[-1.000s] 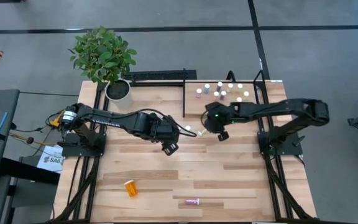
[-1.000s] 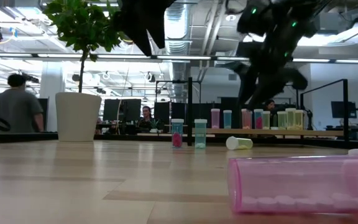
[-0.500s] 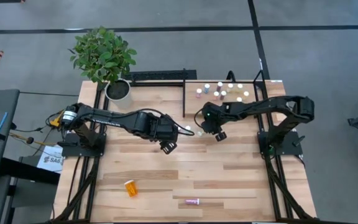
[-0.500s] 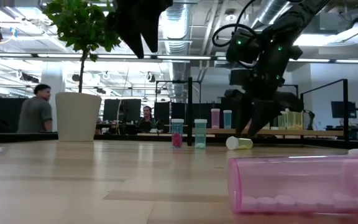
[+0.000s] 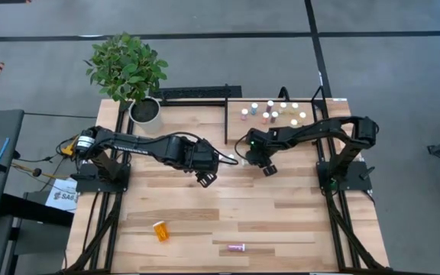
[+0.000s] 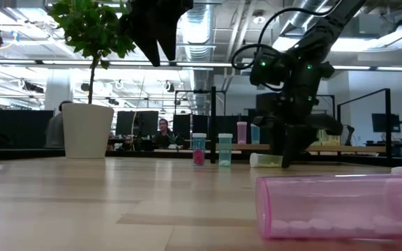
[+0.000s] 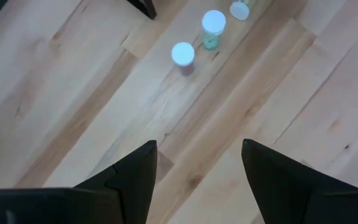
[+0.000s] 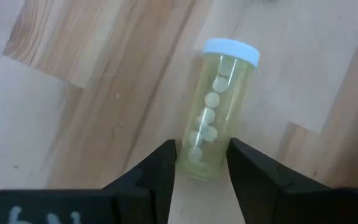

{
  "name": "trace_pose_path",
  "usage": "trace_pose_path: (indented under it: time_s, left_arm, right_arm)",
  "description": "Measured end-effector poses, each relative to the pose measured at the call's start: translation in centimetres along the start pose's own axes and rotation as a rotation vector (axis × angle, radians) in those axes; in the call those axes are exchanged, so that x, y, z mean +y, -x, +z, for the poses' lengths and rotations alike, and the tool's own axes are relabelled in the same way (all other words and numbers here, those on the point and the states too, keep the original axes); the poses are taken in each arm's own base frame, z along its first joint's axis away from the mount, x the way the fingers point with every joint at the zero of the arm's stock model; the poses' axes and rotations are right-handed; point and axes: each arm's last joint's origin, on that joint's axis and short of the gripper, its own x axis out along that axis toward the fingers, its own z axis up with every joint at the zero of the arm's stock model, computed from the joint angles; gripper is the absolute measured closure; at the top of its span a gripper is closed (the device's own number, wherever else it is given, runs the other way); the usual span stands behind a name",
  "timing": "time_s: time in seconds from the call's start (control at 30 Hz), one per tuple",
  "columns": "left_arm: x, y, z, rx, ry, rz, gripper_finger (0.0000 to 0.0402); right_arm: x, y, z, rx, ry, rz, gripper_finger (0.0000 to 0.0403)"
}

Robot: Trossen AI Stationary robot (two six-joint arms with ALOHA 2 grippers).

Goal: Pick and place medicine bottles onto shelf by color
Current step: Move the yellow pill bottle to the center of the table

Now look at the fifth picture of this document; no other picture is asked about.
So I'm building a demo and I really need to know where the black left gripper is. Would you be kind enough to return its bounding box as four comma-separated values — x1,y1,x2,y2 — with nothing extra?
187,137,221,189

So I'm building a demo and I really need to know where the black side cabinet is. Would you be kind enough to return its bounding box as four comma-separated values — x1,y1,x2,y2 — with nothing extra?
0,190,75,275

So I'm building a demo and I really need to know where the black metal rig frame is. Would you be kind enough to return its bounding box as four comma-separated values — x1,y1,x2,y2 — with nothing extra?
62,86,395,275

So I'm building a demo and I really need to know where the black perforated panel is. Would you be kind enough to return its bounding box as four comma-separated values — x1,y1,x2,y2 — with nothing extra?
152,85,243,99

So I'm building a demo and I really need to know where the white printed paper sheet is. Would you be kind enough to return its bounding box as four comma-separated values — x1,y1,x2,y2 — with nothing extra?
44,177,79,213

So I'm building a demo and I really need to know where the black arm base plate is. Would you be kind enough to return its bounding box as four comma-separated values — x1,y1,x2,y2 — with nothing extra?
75,163,131,193
316,160,373,192

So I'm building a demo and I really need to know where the wooden shelf board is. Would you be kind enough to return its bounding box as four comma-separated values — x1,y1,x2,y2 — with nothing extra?
228,102,320,143

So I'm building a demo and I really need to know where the large orange medicine bottle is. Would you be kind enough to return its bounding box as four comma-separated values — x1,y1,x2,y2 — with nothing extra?
152,220,170,243

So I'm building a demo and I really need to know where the green leafy potted tree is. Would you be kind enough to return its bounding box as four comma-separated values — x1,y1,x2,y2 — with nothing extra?
83,31,170,104

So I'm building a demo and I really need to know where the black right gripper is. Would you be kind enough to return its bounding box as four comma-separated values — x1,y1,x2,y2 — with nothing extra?
244,128,282,177

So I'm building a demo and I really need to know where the yellow cable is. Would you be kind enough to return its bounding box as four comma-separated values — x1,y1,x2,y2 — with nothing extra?
60,133,79,157

